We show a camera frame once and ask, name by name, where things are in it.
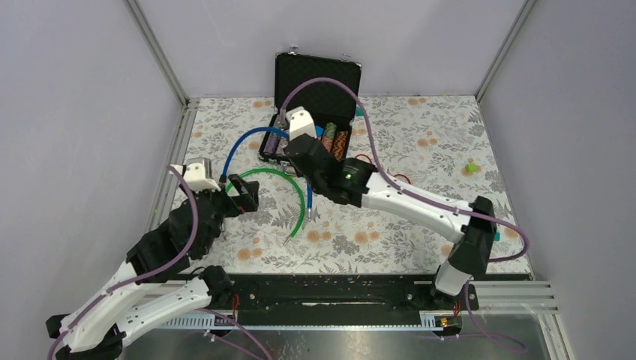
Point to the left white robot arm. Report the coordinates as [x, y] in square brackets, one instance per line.
[114, 317]

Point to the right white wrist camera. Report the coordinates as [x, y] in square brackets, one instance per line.
[300, 122]

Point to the black poker chip case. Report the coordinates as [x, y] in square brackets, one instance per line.
[331, 108]

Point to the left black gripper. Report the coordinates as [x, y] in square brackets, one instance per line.
[247, 202]

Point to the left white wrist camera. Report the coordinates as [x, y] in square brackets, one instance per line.
[199, 176]

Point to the red cable padlock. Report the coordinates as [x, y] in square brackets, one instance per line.
[362, 159]
[403, 178]

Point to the green cube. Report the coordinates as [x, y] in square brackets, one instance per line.
[471, 168]

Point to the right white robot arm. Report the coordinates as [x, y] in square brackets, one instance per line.
[352, 182]

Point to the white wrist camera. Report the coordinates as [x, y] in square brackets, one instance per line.
[199, 176]
[300, 122]

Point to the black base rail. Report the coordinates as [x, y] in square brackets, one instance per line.
[335, 300]

